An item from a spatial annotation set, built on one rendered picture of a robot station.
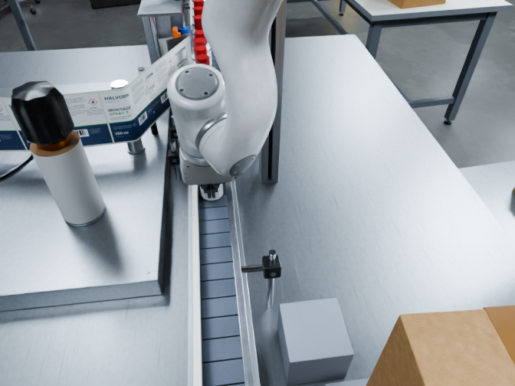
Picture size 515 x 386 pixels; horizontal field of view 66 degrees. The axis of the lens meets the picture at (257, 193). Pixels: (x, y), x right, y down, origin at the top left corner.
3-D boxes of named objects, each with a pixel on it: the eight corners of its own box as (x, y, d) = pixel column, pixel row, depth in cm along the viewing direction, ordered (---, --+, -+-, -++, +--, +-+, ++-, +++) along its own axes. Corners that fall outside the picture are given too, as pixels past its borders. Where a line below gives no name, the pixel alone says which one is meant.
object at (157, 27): (156, 82, 129) (140, -2, 112) (197, 80, 130) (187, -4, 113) (154, 104, 119) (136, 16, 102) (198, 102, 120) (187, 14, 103)
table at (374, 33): (271, 17, 411) (273, -72, 358) (345, 12, 423) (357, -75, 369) (348, 141, 255) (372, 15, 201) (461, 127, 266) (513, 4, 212)
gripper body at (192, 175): (232, 124, 71) (233, 158, 81) (174, 129, 70) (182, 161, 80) (236, 160, 68) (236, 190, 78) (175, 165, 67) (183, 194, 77)
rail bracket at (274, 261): (239, 302, 77) (235, 248, 65) (276, 298, 77) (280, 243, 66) (241, 317, 74) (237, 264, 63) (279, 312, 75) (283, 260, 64)
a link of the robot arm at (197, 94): (241, 145, 67) (210, 109, 70) (242, 92, 55) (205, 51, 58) (199, 170, 64) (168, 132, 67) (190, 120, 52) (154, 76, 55)
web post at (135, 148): (128, 145, 105) (109, 79, 92) (145, 143, 105) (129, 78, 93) (126, 155, 102) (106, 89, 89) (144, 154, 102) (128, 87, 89)
